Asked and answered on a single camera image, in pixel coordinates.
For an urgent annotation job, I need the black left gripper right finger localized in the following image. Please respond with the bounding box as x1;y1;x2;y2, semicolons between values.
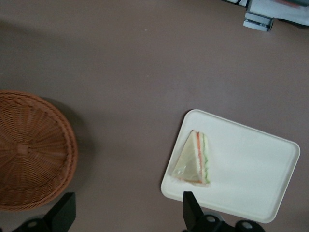
183;190;206;232

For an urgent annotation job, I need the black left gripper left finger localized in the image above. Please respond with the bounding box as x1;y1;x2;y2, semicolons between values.
44;192;76;232

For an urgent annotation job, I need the triangle sandwich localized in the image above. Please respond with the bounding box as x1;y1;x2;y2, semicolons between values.
171;129;212;188

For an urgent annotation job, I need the cream plastic tray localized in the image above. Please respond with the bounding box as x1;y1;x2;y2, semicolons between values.
160;109;301;224

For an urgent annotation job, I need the round brown wicker basket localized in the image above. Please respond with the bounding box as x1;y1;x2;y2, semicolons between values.
0;89;79;212

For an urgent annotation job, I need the silver metal bracket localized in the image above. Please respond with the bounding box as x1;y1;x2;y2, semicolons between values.
242;11;275;32

